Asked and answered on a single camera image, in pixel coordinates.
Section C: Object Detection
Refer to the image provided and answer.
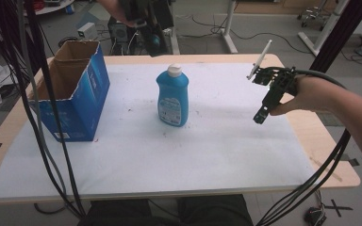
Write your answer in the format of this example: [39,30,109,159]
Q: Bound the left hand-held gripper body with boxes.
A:
[121,0,174,31]

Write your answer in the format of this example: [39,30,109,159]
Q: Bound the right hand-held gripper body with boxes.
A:
[247,39,298,96]

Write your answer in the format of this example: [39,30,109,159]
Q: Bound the blue bottle with white cap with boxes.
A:
[156,63,190,128]

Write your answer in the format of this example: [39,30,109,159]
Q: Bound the blue cardboard box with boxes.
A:
[27,40,111,143]

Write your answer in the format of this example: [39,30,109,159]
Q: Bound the person's right hand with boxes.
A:
[269,74,337,117]

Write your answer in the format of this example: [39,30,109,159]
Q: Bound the person's left hand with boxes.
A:
[97,0,139,28]

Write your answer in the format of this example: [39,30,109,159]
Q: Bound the black computer tower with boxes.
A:
[107,17,130,55]

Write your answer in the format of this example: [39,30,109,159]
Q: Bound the small white box device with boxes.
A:
[76,22,99,40]

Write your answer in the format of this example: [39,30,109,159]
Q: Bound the office chair base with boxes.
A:
[296,6,328,31]

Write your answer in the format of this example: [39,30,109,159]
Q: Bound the desk with white legs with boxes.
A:
[221,0,351,57]

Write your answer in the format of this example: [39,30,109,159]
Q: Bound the black metal stand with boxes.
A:
[308,0,362,73]

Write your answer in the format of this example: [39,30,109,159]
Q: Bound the white table mat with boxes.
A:
[0,62,317,201]

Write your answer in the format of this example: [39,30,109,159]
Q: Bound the person's legs in dark pants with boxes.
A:
[77,193,255,226]

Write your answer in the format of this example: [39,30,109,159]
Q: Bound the black device on floor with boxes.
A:
[304,206,328,226]

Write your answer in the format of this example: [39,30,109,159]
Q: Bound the grey-green gripper cable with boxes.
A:
[263,65,347,89]

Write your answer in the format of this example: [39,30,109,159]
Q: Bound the black cable bundle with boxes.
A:
[255,128,353,226]

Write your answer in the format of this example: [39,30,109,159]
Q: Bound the thick black cable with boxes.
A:
[25,0,88,218]
[0,0,83,218]

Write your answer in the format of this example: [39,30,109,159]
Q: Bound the grey cable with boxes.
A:
[16,0,69,198]

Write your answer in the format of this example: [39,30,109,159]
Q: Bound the thin black cable loop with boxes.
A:
[33,202,68,217]

